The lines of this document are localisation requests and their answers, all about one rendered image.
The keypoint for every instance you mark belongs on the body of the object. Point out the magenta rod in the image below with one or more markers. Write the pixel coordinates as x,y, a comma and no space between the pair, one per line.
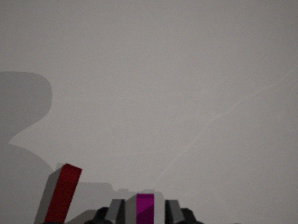
145,209

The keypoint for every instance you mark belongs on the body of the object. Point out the dark red rod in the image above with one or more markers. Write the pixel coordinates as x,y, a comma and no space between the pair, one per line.
63,193

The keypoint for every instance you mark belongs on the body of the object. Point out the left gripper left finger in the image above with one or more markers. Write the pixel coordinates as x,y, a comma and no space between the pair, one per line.
115,214

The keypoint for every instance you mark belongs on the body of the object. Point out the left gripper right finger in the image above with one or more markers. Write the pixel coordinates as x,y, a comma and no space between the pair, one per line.
175,215

